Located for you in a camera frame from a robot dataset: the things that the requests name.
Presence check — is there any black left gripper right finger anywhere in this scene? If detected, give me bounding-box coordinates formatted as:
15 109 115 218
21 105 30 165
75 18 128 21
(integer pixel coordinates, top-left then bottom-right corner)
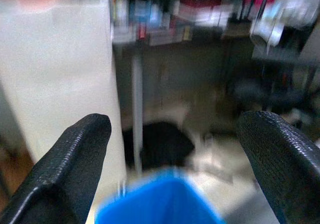
236 110 320 224

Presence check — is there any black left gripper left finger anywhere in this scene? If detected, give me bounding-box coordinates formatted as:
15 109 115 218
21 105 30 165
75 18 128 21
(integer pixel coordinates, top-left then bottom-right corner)
0 113 112 224

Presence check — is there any white metal pole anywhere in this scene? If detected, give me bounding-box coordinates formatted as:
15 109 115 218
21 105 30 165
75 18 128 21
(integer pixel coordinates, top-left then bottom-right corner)
131 56 145 172

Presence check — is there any blue plastic bin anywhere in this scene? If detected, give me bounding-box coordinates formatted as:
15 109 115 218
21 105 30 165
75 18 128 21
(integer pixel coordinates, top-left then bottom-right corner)
94 171 226 224

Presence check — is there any black bag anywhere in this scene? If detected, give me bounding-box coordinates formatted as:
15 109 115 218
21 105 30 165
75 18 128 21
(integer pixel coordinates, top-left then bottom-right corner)
123 121 196 171

